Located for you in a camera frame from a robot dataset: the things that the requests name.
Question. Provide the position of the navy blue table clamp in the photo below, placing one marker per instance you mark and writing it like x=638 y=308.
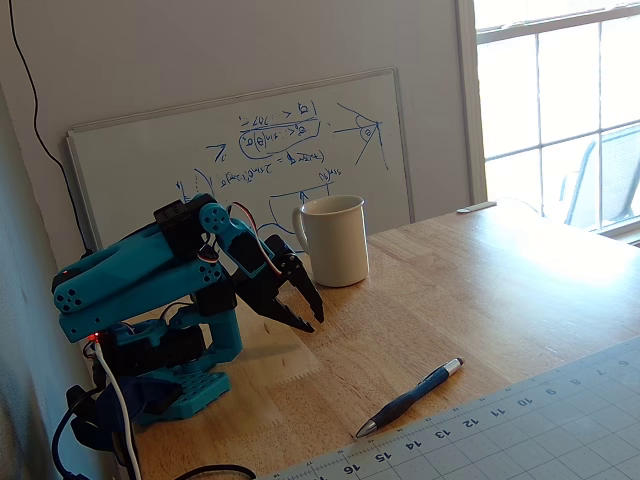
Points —
x=145 y=395

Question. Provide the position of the small white flat strip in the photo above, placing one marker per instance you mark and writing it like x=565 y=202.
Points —
x=475 y=207

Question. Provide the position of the dark blue silver pen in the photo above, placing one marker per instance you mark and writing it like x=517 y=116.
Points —
x=407 y=400

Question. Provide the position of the grey gridded cutting mat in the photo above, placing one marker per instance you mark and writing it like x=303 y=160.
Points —
x=500 y=435

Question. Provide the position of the white window frame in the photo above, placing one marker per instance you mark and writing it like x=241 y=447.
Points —
x=469 y=100

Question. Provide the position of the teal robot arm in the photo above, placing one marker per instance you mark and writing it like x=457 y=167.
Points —
x=130 y=260

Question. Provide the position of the patio chair outside window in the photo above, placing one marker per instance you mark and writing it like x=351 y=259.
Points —
x=615 y=175

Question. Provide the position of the white ceramic mug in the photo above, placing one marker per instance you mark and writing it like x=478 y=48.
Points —
x=337 y=245

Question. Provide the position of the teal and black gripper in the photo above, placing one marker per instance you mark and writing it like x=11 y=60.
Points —
x=278 y=280

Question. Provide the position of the whiteboard with blue writing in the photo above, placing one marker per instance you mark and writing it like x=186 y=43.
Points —
x=150 y=160

